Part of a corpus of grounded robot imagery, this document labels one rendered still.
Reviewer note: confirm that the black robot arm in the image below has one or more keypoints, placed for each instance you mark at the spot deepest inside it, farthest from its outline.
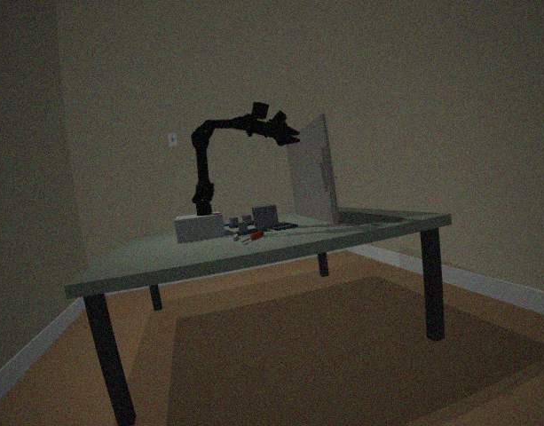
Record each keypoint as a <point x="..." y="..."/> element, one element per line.
<point x="200" y="139"/>

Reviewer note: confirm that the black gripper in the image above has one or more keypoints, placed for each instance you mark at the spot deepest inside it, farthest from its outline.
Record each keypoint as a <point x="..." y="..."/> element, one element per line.
<point x="280" y="132"/>

